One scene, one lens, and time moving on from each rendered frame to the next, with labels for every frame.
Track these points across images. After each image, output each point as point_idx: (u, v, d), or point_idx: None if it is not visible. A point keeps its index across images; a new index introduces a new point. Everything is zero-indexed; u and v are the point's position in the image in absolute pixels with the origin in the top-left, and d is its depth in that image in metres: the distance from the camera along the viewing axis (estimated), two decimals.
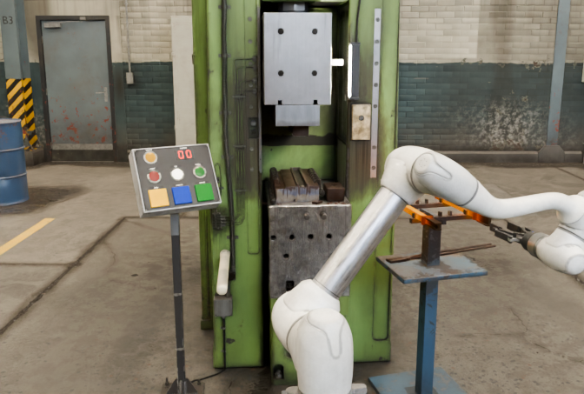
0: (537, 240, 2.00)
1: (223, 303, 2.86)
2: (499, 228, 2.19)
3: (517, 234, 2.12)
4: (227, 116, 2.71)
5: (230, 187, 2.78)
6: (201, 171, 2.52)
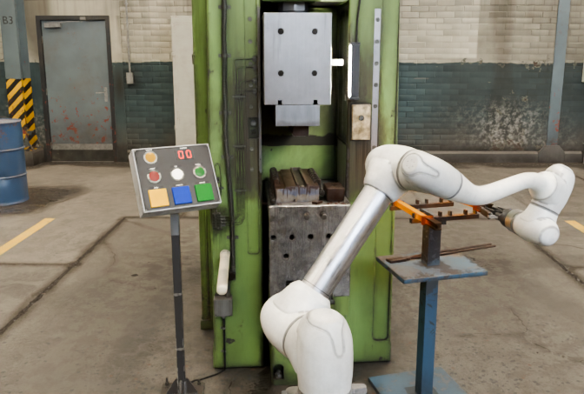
0: (514, 216, 2.12)
1: (223, 303, 2.86)
2: (485, 206, 2.33)
3: (497, 211, 2.25)
4: (227, 116, 2.71)
5: (230, 187, 2.78)
6: (201, 171, 2.52)
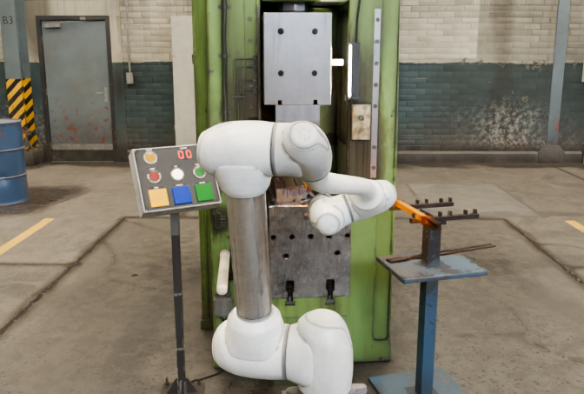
0: (313, 202, 1.99)
1: (223, 303, 2.86)
2: (309, 191, 2.19)
3: (312, 197, 2.12)
4: (227, 116, 2.71)
5: None
6: (201, 171, 2.52)
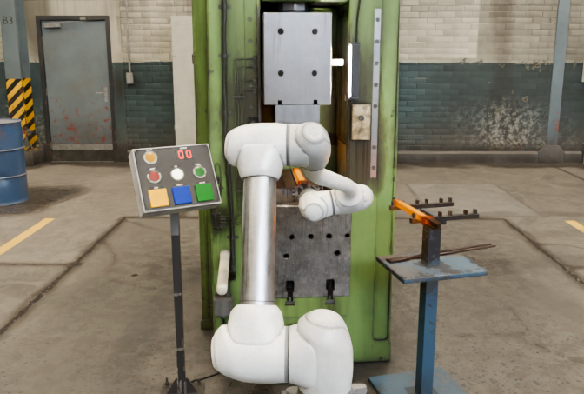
0: (301, 194, 2.38)
1: (223, 303, 2.86)
2: (300, 185, 2.59)
3: (301, 190, 2.51)
4: (227, 116, 2.71)
5: (230, 187, 2.78)
6: (201, 171, 2.52)
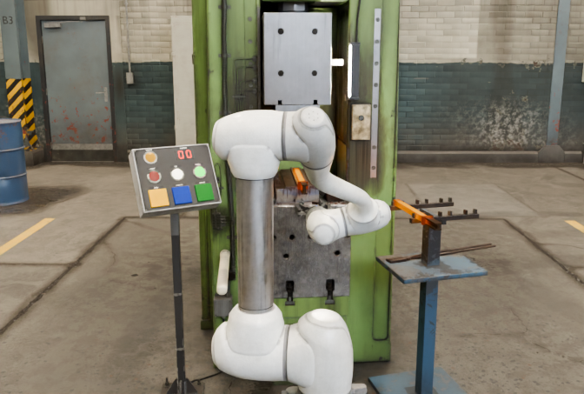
0: (309, 212, 2.09)
1: (223, 303, 2.86)
2: (300, 203, 2.29)
3: (308, 208, 2.21)
4: (227, 116, 2.71)
5: (230, 187, 2.78)
6: (201, 171, 2.52)
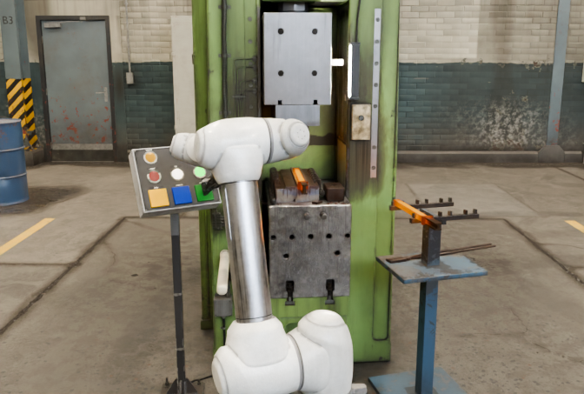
0: None
1: (223, 303, 2.86)
2: None
3: None
4: (227, 116, 2.71)
5: None
6: (201, 171, 2.52)
